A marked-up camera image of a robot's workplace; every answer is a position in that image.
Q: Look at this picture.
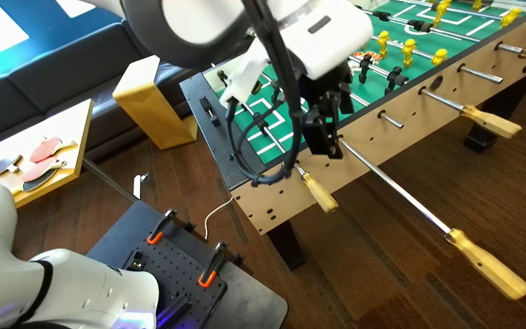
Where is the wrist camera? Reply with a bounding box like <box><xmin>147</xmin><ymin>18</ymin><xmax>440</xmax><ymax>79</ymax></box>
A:
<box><xmin>219</xmin><ymin>38</ymin><xmax>274</xmax><ymax>109</ymax></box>

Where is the short steel rod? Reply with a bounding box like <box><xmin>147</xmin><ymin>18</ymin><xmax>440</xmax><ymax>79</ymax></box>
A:
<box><xmin>349</xmin><ymin>91</ymin><xmax>405</xmax><ymax>130</ymax></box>

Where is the red table tennis paddle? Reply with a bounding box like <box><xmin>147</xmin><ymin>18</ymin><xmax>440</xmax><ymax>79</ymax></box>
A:
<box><xmin>29</xmin><ymin>136</ymin><xmax>78</xmax><ymax>164</ymax></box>
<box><xmin>20</xmin><ymin>157</ymin><xmax>68</xmax><ymax>184</ymax></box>

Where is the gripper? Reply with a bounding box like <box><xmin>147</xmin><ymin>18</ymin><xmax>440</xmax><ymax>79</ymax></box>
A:
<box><xmin>297</xmin><ymin>60</ymin><xmax>356</xmax><ymax>160</ymax></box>

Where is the blue table tennis paddle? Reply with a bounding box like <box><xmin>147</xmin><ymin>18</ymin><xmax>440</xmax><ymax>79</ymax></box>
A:
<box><xmin>0</xmin><ymin>154</ymin><xmax>24</xmax><ymax>177</ymax></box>

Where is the long rod with wooden handle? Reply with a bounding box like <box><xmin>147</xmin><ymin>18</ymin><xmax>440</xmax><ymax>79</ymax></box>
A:
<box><xmin>336</xmin><ymin>136</ymin><xmax>526</xmax><ymax>301</ymax></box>

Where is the football table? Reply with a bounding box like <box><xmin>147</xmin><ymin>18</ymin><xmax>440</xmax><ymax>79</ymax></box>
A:
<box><xmin>179</xmin><ymin>0</ymin><xmax>526</xmax><ymax>271</ymax></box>

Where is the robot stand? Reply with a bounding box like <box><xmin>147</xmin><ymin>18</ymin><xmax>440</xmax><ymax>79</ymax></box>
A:
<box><xmin>85</xmin><ymin>200</ymin><xmax>289</xmax><ymax>329</ymax></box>

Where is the white cable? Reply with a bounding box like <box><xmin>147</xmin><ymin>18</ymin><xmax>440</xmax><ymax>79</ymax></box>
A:
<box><xmin>204</xmin><ymin>196</ymin><xmax>235</xmax><ymax>241</ymax></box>

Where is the wooden side block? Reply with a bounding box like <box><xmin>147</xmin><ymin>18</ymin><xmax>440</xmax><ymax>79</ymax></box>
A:
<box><xmin>112</xmin><ymin>55</ymin><xmax>199</xmax><ymax>151</ymax></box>

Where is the low wooden table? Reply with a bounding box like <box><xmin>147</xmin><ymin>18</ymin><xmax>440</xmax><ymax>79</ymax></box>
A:
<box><xmin>0</xmin><ymin>98</ymin><xmax>150</xmax><ymax>209</ymax></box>

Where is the dark grey sofa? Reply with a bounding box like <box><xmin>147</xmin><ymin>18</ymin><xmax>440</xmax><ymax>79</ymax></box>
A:
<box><xmin>0</xmin><ymin>20</ymin><xmax>200</xmax><ymax>158</ymax></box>

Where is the black table tennis paddle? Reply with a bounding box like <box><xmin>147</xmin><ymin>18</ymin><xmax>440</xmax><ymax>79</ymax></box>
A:
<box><xmin>11</xmin><ymin>167</ymin><xmax>63</xmax><ymax>196</ymax></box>

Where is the black clamp with orange grip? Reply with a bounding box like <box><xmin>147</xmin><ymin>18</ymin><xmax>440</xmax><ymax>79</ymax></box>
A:
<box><xmin>197</xmin><ymin>241</ymin><xmax>246</xmax><ymax>289</ymax></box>
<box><xmin>146</xmin><ymin>207</ymin><xmax>198</xmax><ymax>245</ymax></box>

